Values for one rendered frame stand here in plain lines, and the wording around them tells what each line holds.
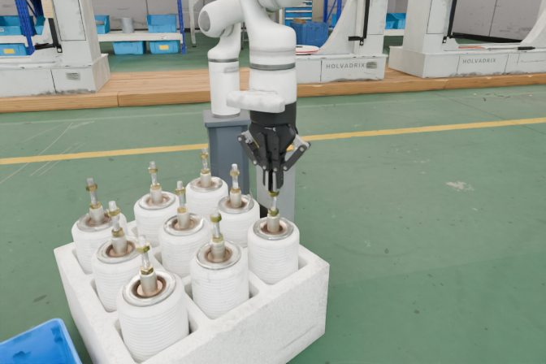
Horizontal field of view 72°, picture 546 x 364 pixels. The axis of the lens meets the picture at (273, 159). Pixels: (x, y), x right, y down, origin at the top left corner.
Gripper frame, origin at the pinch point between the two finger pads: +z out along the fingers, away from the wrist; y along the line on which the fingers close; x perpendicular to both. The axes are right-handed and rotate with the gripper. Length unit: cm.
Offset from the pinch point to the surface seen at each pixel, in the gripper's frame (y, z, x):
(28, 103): 210, 30, -87
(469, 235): -37, 36, -56
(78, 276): 29.7, 17.1, 19.3
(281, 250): -3.2, 11.6, 3.5
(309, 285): -7.9, 19.4, 1.2
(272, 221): -0.3, 7.9, 1.0
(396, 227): -17, 35, -51
